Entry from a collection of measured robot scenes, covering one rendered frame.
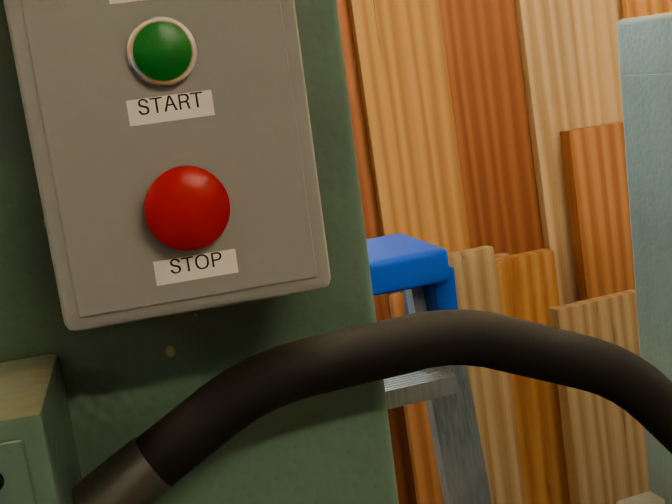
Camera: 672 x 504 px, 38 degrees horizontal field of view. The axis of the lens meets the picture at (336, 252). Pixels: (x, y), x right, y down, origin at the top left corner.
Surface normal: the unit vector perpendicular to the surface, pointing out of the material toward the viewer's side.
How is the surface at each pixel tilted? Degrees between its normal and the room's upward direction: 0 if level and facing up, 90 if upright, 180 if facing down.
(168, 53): 91
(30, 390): 0
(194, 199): 90
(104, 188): 90
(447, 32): 87
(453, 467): 82
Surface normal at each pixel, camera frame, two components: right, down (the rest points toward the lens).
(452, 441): 0.38, -0.02
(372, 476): 0.21, 0.16
